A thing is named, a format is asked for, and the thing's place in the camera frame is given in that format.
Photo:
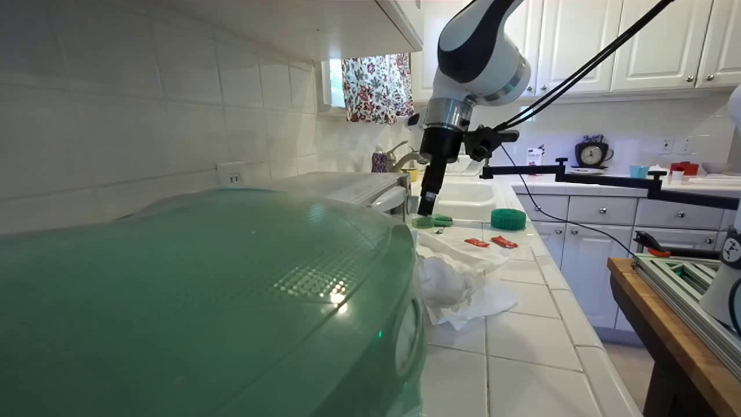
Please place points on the wooden table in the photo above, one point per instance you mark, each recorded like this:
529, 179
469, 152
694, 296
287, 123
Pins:
679, 354

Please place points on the white kitchen sink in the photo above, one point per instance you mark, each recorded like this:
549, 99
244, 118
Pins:
465, 198

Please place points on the metal sink faucet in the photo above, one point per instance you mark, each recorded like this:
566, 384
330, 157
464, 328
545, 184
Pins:
395, 157

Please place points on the small red block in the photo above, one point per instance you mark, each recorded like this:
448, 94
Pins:
505, 241
477, 241

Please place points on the crumpled white cloth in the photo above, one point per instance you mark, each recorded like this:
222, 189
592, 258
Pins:
460, 296

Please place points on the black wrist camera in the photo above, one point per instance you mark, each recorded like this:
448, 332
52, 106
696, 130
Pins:
479, 145

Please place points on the black orange clamp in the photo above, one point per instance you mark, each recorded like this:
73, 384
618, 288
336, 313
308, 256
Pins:
651, 243

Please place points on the black jointed camera mount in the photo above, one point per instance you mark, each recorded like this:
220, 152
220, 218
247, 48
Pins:
602, 179

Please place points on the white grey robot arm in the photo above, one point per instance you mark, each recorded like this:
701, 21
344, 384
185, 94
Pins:
477, 53

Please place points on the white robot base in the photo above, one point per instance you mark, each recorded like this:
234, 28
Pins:
726, 289

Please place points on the aluminium frame rail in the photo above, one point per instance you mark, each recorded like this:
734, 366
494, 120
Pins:
687, 296

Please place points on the round black table clock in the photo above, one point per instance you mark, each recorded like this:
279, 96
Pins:
593, 154

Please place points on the teal cup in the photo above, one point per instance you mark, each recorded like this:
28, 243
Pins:
637, 172

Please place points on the white paper sheet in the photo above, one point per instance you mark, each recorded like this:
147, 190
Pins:
455, 245

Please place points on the large green plastic cover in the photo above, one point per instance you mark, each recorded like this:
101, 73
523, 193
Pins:
192, 308

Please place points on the small yellow item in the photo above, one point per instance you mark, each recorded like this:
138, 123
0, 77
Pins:
413, 174

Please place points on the bright window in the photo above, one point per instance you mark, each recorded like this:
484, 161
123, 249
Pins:
331, 81

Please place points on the floral window curtain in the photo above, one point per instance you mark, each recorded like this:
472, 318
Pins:
377, 89

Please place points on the flat green scrub pad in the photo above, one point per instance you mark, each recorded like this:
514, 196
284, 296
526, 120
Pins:
432, 220

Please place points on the white wall cabinet underside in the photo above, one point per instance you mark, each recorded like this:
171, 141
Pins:
308, 24

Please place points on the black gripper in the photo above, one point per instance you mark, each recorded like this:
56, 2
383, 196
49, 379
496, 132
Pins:
441, 145

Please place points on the white wall outlet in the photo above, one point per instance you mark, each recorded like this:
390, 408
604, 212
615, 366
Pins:
229, 172

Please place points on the white base cabinet drawers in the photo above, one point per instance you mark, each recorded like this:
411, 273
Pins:
593, 256

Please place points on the red container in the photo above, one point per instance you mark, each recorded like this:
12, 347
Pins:
684, 167

